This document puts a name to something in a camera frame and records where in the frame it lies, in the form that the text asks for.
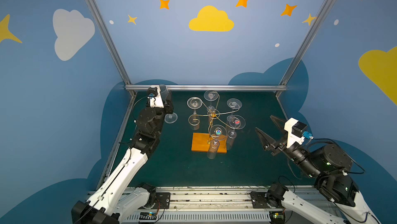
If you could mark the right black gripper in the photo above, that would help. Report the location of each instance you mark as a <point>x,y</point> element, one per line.
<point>279,145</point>

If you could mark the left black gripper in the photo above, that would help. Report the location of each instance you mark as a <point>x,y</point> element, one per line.
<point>167,106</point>

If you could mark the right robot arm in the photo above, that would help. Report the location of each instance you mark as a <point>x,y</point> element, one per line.
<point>320,159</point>

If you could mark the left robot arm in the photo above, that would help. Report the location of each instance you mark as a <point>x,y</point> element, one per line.
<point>106,205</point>

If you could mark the orange wooden rack base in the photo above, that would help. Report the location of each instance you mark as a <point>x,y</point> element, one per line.
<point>201,143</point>

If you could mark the clear flute glass front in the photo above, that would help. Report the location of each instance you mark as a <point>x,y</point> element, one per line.
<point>217,134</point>

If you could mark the right green circuit board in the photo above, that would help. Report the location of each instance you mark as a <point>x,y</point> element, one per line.
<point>277,217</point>

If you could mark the green circuit board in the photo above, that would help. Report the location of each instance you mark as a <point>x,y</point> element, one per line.
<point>147,217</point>
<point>277,217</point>

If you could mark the left green circuit board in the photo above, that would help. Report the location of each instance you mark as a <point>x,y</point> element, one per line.
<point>147,217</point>

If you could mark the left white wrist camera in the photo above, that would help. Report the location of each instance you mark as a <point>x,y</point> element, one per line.
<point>154,97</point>

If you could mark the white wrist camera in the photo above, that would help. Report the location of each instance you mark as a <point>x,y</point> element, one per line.
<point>154,97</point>
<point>296,132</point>

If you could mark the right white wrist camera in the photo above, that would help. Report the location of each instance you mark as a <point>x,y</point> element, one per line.
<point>296,132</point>

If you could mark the gold wire glass rack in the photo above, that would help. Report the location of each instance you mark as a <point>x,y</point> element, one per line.
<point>214,117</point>

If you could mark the aluminium mounting rail base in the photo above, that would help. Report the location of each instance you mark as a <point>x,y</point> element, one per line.
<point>213,204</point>

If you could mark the aluminium frame left post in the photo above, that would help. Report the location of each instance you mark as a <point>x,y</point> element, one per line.
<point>94,9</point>

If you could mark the aluminium frame post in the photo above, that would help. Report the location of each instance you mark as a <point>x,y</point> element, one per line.
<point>94,9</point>
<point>309,37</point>

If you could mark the aluminium frame right post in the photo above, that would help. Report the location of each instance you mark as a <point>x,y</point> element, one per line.
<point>309,37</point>

